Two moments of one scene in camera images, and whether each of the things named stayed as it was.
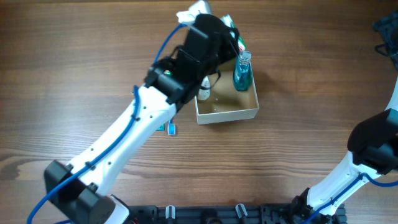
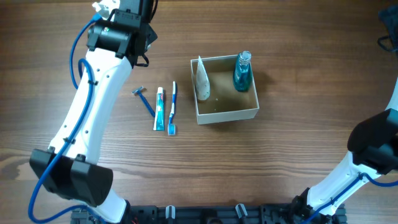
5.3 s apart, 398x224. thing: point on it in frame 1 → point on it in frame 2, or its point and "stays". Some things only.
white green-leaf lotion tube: (204, 93) stays
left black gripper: (231, 43) → (153, 35)
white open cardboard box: (226, 104) stays
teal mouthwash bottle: (242, 75) stays
